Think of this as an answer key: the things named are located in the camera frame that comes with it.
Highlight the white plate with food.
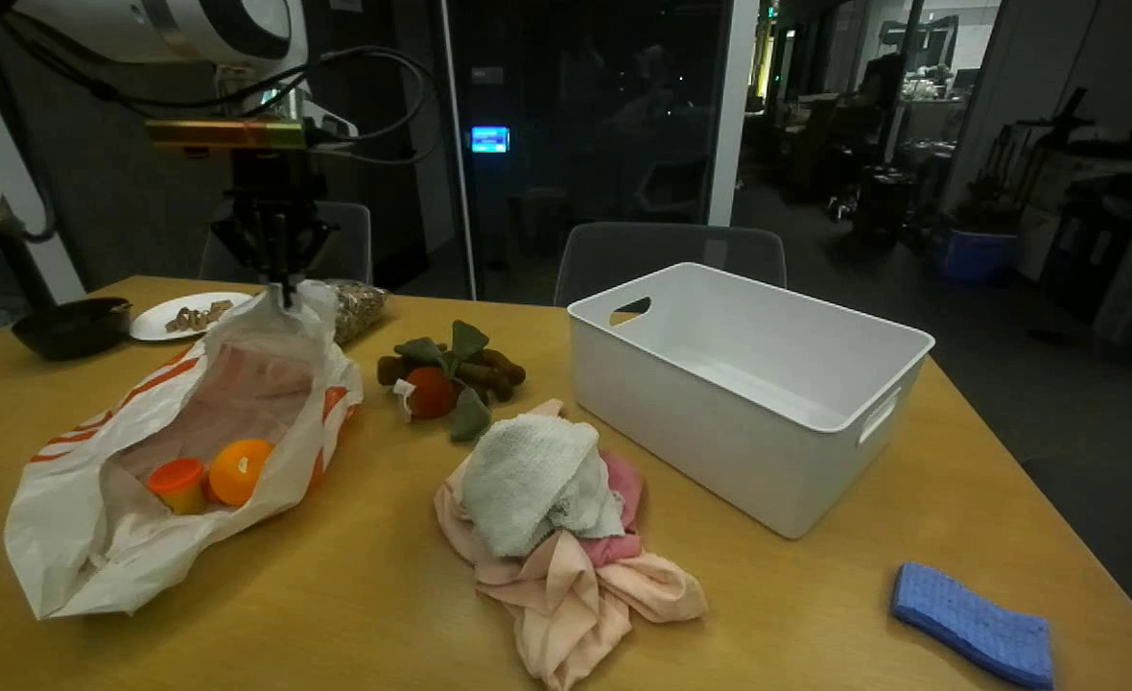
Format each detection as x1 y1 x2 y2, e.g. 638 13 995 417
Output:
125 289 256 348

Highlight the white diagonal pole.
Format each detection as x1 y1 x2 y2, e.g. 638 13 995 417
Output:
0 42 87 308

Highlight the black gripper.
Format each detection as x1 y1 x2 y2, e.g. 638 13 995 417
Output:
208 144 339 312

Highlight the glowing blue screen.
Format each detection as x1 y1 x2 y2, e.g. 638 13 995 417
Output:
463 119 517 160

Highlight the blue sponge cloth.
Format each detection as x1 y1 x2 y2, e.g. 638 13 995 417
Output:
890 559 1061 691

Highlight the blue waste bin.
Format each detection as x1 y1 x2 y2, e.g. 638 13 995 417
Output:
934 221 1024 289

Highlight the bright pink cloth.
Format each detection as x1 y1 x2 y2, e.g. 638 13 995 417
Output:
582 450 653 570

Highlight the white pillar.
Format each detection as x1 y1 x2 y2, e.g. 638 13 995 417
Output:
701 0 767 233

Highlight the black bowl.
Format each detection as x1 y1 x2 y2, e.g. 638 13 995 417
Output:
8 293 134 366

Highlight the grey white towel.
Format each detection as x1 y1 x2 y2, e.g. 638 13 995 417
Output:
455 410 630 564

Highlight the red plush with green leaves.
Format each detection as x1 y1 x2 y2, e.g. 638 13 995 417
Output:
389 313 497 450

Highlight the orange plush ball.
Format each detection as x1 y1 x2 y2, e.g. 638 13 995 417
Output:
204 432 280 512

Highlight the pale pink cloth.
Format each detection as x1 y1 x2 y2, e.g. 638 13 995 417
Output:
430 395 714 691

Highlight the clear bag of snacks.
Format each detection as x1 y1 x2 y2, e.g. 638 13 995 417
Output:
322 275 396 348

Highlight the white orange printed carrier bag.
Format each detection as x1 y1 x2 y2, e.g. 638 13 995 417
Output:
0 280 367 624

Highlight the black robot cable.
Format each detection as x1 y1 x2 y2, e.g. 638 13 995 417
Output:
0 13 435 178

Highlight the brown plush toy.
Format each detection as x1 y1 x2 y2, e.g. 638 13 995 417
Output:
375 347 529 403

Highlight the white plastic storage bin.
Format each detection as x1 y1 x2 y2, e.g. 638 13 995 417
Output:
565 257 941 540

